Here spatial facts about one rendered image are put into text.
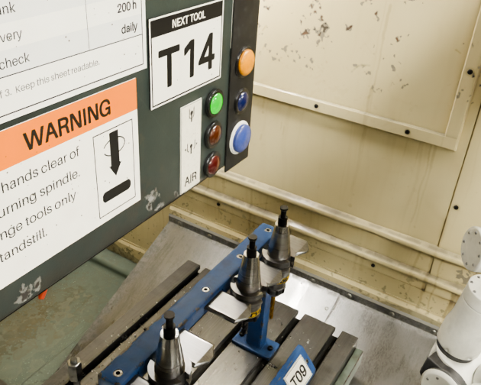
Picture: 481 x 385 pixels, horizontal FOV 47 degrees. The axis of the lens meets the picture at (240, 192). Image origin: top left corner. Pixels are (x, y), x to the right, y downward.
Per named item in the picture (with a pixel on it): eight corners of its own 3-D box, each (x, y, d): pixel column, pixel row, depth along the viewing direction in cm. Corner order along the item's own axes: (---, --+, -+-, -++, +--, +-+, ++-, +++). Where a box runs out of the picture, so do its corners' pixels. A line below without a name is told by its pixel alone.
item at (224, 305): (256, 309, 94) (256, 305, 93) (240, 328, 90) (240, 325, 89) (222, 292, 96) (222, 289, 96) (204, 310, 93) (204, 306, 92)
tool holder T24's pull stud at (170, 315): (169, 326, 77) (169, 308, 76) (178, 332, 77) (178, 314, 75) (160, 333, 76) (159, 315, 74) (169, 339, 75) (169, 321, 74)
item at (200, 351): (221, 350, 85) (221, 346, 85) (201, 373, 81) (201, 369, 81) (184, 331, 88) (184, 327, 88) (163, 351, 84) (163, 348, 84)
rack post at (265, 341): (279, 347, 128) (294, 243, 112) (268, 361, 124) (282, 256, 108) (243, 328, 132) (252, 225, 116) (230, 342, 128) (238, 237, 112)
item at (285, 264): (273, 249, 109) (274, 239, 108) (299, 262, 106) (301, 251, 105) (254, 264, 105) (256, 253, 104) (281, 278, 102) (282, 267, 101)
